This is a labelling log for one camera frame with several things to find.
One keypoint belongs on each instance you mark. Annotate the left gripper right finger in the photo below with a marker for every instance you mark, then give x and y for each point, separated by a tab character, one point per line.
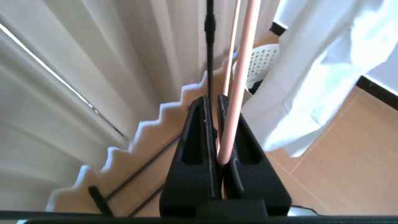
258	180

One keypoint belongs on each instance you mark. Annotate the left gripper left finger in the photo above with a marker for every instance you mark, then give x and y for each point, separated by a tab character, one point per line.
186	186

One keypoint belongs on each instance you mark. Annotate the pink clothes hanger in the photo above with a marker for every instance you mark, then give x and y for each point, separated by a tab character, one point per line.
238	77

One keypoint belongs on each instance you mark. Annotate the white printed T-shirt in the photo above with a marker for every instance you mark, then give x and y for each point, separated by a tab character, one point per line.
311	77

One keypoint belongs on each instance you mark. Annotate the white laundry basket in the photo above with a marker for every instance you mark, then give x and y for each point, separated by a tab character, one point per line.
264	59

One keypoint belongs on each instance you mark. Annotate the black clothes rack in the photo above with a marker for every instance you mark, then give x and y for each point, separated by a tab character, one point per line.
210	46

